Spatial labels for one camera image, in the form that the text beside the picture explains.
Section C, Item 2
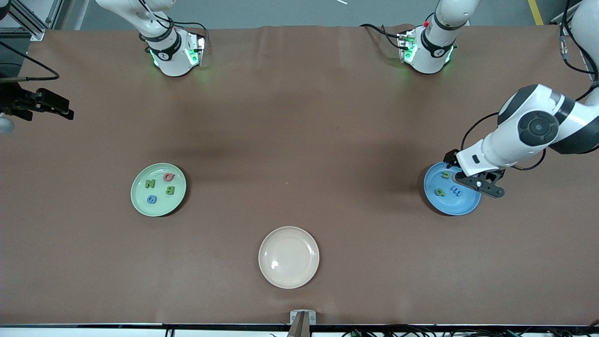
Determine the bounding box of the beige plate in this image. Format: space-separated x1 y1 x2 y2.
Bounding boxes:
258 226 320 289

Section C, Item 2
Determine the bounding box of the white table edge strip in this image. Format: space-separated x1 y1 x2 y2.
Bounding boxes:
0 323 599 337

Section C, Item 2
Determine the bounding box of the yellow floor tape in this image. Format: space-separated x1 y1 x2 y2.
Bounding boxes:
528 0 544 26

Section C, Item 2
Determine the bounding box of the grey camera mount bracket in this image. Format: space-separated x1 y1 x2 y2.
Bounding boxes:
290 310 317 325

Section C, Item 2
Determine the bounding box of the brown camera post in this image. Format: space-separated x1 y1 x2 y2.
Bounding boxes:
287 313 312 337

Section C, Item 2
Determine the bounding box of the black arm base cable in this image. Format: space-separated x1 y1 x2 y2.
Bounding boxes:
154 12 208 53
359 22 404 50

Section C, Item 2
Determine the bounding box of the brown table mat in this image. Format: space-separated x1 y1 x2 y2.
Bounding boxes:
0 24 599 327

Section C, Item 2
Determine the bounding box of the green plate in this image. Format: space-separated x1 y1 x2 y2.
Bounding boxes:
131 163 187 217

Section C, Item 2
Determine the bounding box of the blue plate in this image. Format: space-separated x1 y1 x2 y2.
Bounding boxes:
424 161 482 216

